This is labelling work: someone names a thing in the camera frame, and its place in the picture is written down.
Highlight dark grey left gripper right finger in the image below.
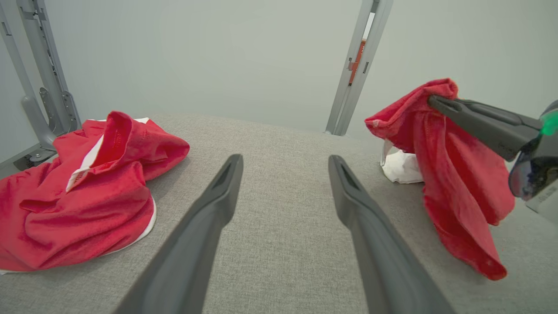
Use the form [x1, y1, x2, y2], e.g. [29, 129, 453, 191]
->
[328, 155, 456, 314]

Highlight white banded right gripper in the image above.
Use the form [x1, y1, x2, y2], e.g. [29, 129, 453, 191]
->
[427, 95, 558, 225]

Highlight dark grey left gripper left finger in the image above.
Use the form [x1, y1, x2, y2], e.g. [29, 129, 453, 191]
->
[114, 154, 244, 314]

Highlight red and white striped shorts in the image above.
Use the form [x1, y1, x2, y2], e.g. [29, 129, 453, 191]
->
[364, 78, 516, 281]

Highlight red shirt with white trim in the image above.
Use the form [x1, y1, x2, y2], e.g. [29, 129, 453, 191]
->
[0, 110, 191, 275]

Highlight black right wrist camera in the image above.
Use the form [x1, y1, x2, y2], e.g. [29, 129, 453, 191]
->
[508, 133, 558, 202]

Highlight orange clip behind post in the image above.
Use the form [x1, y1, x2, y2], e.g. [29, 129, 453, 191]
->
[349, 38, 367, 86]

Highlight grey partition post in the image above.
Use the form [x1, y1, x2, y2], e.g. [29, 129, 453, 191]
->
[325, 0, 395, 137]

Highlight grey metal wheeled frame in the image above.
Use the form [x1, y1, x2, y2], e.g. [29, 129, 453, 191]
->
[0, 0, 83, 171]

